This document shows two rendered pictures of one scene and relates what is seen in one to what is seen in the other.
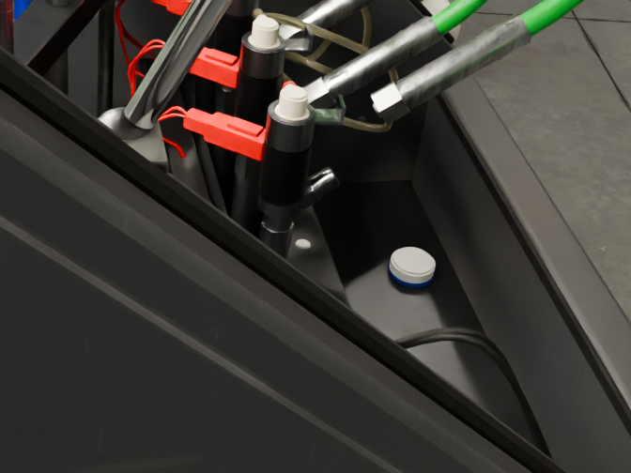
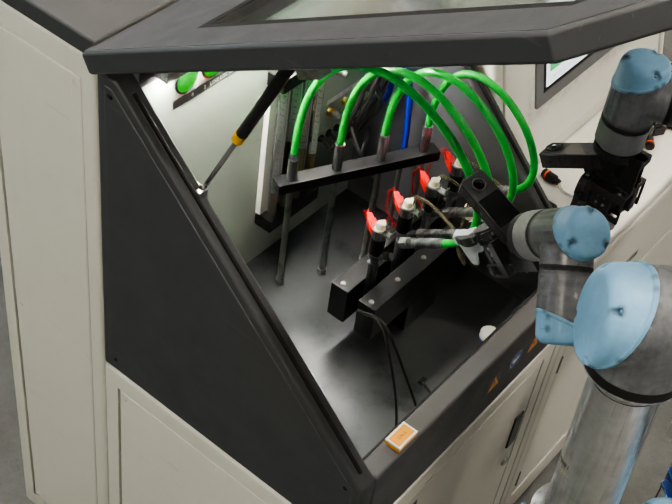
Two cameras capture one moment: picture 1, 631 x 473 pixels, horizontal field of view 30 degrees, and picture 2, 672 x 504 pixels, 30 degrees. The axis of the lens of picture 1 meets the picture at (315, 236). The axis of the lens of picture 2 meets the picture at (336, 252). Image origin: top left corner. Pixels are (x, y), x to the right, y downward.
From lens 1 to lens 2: 168 cm
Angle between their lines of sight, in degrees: 39
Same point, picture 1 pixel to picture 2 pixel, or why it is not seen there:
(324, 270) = (392, 289)
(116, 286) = (182, 206)
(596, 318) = (466, 369)
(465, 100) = not seen: hidden behind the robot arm
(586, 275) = (487, 359)
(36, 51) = (351, 170)
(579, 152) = not seen: outside the picture
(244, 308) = (196, 220)
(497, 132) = not seen: hidden behind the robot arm
